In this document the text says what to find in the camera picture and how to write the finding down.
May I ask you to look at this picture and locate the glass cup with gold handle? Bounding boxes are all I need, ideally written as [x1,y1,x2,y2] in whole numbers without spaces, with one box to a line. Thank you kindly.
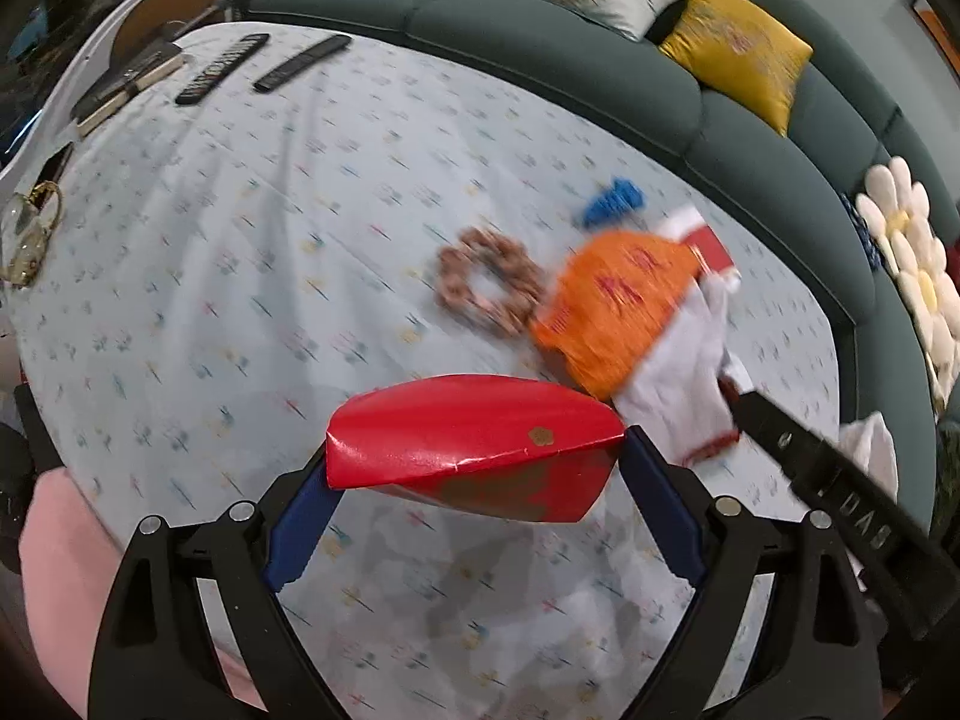
[0,181,65,287]

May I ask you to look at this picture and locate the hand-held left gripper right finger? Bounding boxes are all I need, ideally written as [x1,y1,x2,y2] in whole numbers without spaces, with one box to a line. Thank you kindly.
[619,424,886,720]

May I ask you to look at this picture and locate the large flower-shaped pillow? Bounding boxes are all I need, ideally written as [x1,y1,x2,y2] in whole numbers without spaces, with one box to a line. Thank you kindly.
[855,156,960,406]

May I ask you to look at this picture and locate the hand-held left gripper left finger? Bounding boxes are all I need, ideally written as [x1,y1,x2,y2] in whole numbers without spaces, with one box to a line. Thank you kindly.
[88,459,347,720]

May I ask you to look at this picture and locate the crushed red paper packet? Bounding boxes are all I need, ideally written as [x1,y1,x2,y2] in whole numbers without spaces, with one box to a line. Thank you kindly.
[325,373,627,526]

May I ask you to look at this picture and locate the red and white paper cup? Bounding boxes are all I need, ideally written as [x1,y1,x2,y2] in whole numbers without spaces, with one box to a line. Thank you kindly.
[658,204,743,293]

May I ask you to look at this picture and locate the light blue printed tablecloth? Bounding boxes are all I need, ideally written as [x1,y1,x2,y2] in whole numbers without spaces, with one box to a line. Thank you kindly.
[15,21,863,720]

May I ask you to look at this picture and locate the black remote control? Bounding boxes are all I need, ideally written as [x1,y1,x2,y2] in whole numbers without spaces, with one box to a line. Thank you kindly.
[253,34,353,95]
[174,32,271,106]

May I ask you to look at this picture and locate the dark green sofa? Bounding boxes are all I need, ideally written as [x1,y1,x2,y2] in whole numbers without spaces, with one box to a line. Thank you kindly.
[202,0,960,466]

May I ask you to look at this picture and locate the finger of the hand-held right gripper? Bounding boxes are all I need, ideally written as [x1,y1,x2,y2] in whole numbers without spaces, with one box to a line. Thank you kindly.
[727,386,827,490]

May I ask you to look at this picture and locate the brown scrunchie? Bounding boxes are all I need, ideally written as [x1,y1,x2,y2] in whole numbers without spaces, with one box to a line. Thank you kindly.
[435,227,548,337]

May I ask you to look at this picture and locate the blue knitted item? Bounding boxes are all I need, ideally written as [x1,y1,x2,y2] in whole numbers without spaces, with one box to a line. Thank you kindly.
[840,191,882,271]

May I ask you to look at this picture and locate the orange plastic snack bag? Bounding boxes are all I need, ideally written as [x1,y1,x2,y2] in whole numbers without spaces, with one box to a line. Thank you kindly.
[529,229,710,402]

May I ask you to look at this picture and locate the white chair with wooden seat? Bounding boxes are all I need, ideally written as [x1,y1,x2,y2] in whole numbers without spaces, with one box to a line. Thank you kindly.
[0,0,233,192]

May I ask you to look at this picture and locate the yellow cushion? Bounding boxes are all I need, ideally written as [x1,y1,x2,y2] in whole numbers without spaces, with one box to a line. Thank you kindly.
[658,0,815,137]

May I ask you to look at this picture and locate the pink clothing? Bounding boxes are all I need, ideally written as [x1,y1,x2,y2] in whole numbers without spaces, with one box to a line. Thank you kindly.
[19,469,263,720]

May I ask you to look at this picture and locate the white tissue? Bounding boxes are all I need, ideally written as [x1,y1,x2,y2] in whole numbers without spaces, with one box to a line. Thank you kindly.
[611,277,751,466]

